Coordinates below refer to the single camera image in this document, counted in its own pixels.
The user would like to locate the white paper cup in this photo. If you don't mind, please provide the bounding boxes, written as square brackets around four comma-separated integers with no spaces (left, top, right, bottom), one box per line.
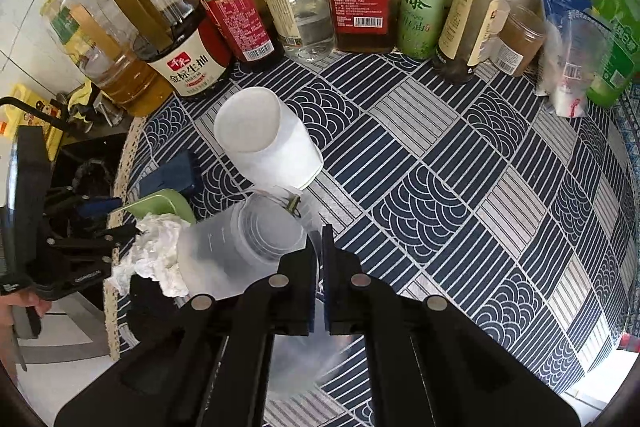
[214,87,325,190]

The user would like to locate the black sink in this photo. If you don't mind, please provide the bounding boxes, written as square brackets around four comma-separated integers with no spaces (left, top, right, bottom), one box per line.
[50,134,126,258]

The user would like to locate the black faucet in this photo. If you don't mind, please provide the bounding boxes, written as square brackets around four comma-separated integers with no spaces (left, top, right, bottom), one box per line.
[0,96,86,138]

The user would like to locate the clear plastic cup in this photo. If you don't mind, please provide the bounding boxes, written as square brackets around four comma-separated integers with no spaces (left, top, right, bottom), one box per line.
[245,188,366,400]

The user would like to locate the tall yellow green label bottle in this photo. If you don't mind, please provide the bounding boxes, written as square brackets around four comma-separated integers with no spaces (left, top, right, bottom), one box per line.
[39,0,83,58]

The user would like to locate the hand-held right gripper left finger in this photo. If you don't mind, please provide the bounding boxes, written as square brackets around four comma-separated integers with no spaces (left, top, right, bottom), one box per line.
[54,237,322,427]

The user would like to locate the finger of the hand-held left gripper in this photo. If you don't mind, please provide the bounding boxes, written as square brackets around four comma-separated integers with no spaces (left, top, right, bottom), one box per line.
[47,223,140,265]
[45,187,117,220]

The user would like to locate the green packet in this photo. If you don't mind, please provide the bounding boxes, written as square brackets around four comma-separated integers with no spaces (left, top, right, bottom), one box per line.
[585,0,640,108]

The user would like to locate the blue patterned tablecloth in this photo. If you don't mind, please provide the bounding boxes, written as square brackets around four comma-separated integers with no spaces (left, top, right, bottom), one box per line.
[102,52,640,427]

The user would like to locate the large cooking oil bottle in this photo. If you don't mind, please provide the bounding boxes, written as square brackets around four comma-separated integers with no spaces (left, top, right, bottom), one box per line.
[59,0,176,118]

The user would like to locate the yellow cloth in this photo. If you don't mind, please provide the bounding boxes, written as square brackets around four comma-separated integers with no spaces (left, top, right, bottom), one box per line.
[67,81,102,118]

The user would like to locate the person's left hand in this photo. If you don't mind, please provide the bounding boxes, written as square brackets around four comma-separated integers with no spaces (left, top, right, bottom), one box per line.
[0,293,53,364]

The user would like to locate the dark blue object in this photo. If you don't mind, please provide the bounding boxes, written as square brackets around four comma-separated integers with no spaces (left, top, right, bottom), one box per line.
[136,150,203,202]

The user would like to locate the frosted plastic cup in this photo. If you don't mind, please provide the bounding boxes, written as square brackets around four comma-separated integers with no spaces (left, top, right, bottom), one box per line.
[177,198,307,303]

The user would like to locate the yellow dish soap bottle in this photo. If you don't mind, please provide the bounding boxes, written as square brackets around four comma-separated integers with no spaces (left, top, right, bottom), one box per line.
[0,83,66,142]

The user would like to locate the metal soap dispenser pump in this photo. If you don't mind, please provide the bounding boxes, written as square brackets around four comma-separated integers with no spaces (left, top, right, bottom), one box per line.
[95,99,126,128]

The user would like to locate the soy sauce jug gold handle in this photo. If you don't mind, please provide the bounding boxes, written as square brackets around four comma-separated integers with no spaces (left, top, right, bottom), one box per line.
[89,0,233,100]

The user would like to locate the clear blue white packet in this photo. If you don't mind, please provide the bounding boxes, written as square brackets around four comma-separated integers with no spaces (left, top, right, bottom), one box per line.
[537,0,608,120]

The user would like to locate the white tissue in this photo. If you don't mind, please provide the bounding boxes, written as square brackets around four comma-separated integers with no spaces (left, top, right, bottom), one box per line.
[111,213,191,299]

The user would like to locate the small brown powder jar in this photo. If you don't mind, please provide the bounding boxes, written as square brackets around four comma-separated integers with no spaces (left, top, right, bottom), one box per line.
[492,4,547,78]

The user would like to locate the green plastic tray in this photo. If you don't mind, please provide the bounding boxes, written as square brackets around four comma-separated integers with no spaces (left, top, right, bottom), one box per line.
[109,188,197,228]

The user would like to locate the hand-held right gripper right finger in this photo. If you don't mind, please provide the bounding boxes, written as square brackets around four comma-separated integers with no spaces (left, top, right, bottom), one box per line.
[321,224,582,427]

